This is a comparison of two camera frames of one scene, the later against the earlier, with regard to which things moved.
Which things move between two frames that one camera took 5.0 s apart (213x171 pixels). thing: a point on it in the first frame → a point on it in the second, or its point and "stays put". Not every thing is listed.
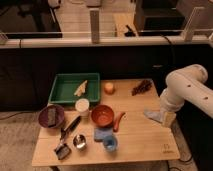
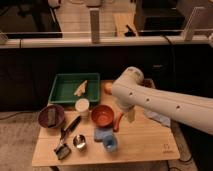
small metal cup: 79,141 stays put
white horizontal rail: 169,42 stays put
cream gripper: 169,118 → 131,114
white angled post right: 187,32 stays put
